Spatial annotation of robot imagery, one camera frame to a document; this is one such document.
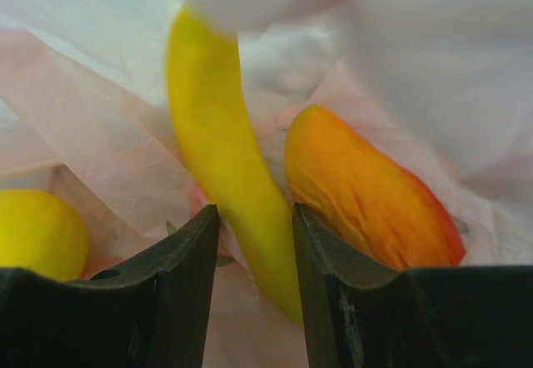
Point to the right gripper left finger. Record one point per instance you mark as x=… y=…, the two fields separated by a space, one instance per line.
x=152 y=310

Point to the yellow fake fruit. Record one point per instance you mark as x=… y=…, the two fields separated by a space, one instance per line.
x=42 y=233

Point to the yellow fake banana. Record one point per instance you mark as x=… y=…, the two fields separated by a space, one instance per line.
x=220 y=149

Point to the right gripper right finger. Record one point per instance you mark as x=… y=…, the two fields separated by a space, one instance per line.
x=359 y=313

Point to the pink plastic bag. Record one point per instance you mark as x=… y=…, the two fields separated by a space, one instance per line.
x=443 y=86

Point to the orange red fake mango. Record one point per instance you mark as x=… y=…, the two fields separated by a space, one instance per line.
x=367 y=199

